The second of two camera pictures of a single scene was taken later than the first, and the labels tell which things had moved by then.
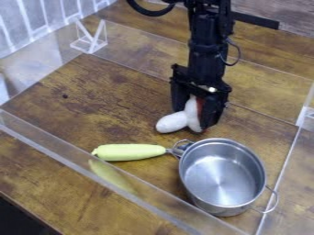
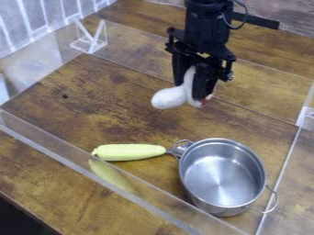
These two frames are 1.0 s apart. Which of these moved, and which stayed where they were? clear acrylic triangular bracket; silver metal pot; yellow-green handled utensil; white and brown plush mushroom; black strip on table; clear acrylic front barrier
Moved: white and brown plush mushroom
Stayed: silver metal pot; clear acrylic triangular bracket; yellow-green handled utensil; black strip on table; clear acrylic front barrier
